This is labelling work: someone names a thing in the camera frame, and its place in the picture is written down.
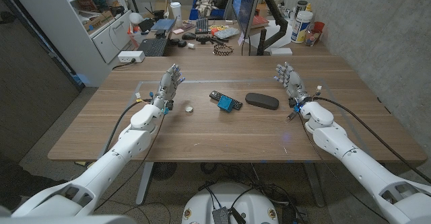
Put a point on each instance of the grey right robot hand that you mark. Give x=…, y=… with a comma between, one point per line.
x=293, y=82

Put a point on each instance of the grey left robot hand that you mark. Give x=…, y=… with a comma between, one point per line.
x=166, y=86

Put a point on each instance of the silver bottle cap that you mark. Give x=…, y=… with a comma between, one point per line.
x=189, y=109

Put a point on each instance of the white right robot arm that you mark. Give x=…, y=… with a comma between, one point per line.
x=353, y=163

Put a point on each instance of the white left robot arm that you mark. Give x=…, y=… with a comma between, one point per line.
x=111, y=160

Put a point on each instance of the black glasses case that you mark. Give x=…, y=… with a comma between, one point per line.
x=262, y=101

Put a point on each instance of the black TV remote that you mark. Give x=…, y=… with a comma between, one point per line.
x=215, y=95

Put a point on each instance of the flat white box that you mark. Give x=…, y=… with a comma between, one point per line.
x=281, y=51

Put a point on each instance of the large black keyboard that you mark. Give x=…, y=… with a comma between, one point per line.
x=153, y=46

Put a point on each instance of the white power strip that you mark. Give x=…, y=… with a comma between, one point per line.
x=131, y=56

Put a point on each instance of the small white cylinder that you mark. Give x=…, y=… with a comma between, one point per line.
x=191, y=45

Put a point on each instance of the clear glass jar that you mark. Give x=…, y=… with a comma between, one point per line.
x=311, y=38

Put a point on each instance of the wooden back desk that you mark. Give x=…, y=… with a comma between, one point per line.
x=202, y=50

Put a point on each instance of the black computer mouse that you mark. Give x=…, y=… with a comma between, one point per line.
x=188, y=36

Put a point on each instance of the white wipes canister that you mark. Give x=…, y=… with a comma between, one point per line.
x=301, y=27

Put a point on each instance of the red cup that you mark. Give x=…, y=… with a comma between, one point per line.
x=319, y=26

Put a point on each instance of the dark laptop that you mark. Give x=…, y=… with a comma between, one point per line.
x=163, y=24

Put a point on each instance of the small black keyboard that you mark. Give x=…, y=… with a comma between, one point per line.
x=201, y=25

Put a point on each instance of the white tall cup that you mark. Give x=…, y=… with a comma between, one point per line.
x=176, y=13

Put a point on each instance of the black floor fan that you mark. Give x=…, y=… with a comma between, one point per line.
x=164, y=171

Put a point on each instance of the blue storage bin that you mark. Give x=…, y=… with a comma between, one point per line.
x=215, y=14

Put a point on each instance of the black computer monitor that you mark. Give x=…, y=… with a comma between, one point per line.
x=244, y=2

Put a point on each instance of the grey table leg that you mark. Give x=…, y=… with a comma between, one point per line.
x=144, y=183
x=313, y=183

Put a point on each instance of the white shelf cabinet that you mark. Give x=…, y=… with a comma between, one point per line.
x=60, y=32

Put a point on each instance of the white robot torso base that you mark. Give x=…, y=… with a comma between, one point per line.
x=230, y=205

